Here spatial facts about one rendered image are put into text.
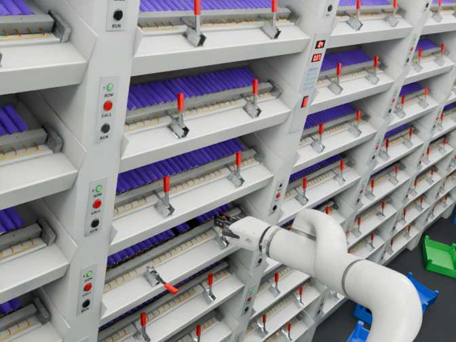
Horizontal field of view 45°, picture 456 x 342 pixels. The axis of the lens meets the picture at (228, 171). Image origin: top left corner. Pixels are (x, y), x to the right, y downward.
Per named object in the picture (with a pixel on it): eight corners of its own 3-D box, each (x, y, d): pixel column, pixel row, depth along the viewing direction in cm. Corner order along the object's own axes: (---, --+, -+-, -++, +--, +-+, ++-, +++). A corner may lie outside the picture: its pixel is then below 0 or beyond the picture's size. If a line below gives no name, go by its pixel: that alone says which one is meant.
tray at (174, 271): (252, 241, 170) (267, 222, 164) (93, 330, 125) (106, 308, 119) (210, 195, 176) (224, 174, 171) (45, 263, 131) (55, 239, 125)
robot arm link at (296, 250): (278, 222, 140) (264, 257, 139) (324, 241, 133) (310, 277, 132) (292, 229, 147) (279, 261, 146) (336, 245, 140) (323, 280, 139)
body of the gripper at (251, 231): (258, 260, 142) (224, 245, 148) (280, 247, 150) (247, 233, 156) (261, 234, 139) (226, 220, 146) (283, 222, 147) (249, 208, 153)
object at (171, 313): (238, 292, 179) (259, 267, 171) (85, 392, 133) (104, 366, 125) (199, 245, 185) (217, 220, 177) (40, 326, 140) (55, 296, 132)
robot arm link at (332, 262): (366, 222, 114) (292, 201, 142) (338, 295, 113) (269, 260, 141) (397, 236, 118) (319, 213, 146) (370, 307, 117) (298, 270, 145)
